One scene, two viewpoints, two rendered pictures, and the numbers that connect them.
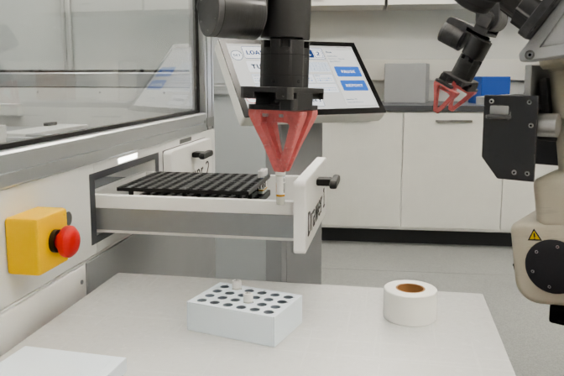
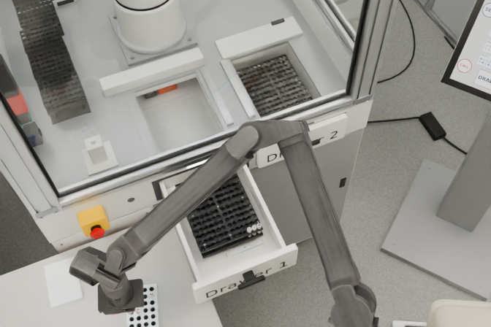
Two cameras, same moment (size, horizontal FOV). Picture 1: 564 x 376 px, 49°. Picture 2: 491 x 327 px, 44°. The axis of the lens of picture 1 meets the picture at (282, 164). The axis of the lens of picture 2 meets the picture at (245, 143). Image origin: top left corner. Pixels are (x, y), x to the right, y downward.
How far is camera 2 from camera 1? 163 cm
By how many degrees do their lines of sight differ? 67
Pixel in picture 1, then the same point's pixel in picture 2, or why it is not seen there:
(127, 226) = not seen: hidden behind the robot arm
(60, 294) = (127, 219)
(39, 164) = (101, 193)
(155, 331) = not seen: hidden behind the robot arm
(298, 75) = (112, 304)
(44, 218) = (85, 224)
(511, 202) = not seen: outside the picture
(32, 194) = (97, 201)
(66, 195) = (128, 193)
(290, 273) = (469, 174)
